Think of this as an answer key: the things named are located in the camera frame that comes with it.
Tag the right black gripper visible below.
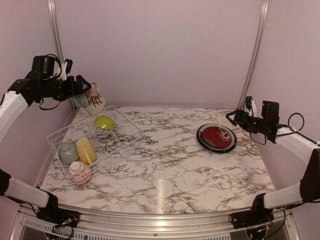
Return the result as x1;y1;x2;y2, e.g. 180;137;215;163
225;109;267;134

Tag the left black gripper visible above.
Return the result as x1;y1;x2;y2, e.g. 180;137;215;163
36;73;90;101

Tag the green patterned tall mug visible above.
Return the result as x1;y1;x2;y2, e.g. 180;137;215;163
74;82;106;116

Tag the light green flower plate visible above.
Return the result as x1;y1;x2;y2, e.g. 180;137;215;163
198;123;236;151

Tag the lime green bowl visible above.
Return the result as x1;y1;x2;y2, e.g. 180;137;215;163
94;115;115;131

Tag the black rimmed beige plate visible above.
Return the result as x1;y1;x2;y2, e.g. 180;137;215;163
196;122;238;154

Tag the yellow mug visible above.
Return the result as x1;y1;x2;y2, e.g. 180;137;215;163
76;138;97;165

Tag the pale green cup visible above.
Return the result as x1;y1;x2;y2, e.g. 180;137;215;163
58;142;79;165

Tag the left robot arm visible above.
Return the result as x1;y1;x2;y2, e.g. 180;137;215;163
0;53;92;223

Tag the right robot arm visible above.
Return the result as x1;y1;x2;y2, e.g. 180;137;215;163
225;96;320;224

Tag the pink white small bowl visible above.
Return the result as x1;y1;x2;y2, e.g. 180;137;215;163
68;161;92;186

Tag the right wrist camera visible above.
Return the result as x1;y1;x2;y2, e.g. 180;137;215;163
245;96;257;117

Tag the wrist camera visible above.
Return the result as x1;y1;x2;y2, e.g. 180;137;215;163
59;58;73;81
245;96;257;117

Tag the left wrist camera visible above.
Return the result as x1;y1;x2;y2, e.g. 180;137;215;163
59;58;73;81

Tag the white wire dish rack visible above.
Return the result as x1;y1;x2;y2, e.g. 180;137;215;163
47;106;143;187

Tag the left aluminium frame post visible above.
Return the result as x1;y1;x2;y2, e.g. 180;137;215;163
47;0;76;111

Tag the aluminium frame post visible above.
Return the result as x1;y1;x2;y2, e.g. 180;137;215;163
237;0;270;109
47;0;76;111

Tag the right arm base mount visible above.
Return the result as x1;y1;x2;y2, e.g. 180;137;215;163
228;193;274;240

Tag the right aluminium frame post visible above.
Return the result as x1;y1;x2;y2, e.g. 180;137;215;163
237;0;270;109

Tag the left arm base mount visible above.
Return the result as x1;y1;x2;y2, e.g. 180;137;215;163
36;202;80;240

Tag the front aluminium rail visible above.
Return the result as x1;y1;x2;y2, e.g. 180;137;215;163
9;204;301;240

